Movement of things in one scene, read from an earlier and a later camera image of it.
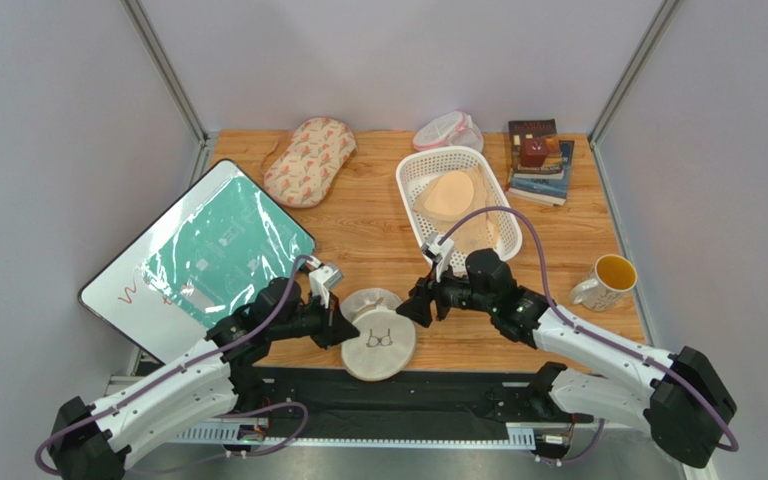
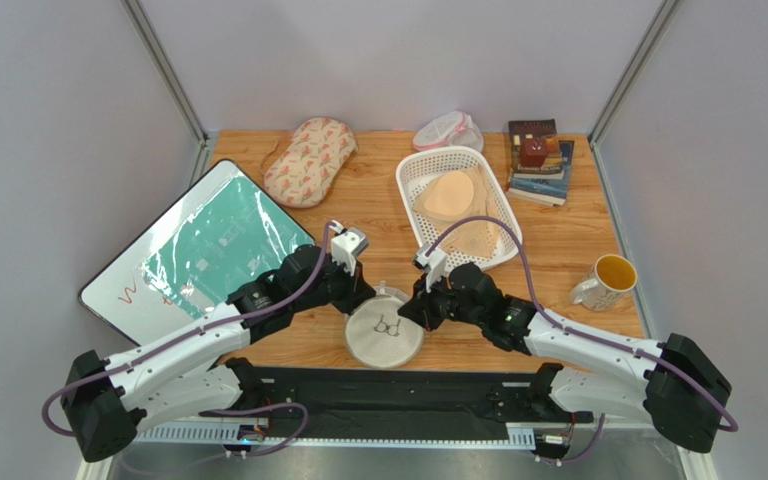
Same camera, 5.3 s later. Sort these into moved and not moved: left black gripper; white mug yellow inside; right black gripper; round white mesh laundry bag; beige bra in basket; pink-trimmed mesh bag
Moved: round white mesh laundry bag; left black gripper
Not moved: beige bra in basket; right black gripper; pink-trimmed mesh bag; white mug yellow inside
